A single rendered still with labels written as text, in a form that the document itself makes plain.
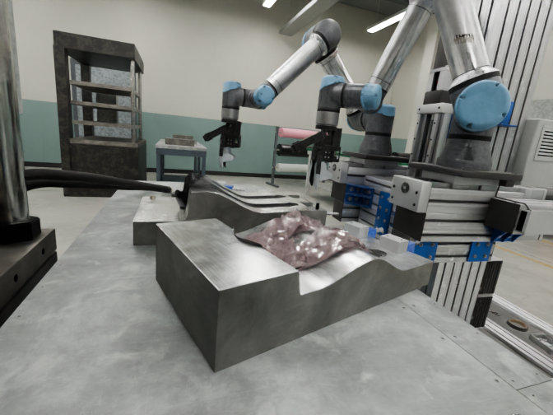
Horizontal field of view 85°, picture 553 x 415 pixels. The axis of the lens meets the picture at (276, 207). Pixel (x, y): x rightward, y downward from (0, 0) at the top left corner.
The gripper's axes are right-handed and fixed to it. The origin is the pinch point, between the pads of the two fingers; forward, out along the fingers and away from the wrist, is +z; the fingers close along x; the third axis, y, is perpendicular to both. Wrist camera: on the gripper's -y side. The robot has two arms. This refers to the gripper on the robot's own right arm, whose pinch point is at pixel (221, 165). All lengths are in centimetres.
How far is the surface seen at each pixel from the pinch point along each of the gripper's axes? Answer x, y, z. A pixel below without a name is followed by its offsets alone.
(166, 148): 286, -137, 17
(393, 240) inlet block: -70, 53, 4
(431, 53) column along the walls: 599, 326, -227
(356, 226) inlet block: -62, 47, 5
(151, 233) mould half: -67, -2, 10
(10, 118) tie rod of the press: -68, -33, -13
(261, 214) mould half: -58, 23, 5
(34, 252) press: -71, -27, 16
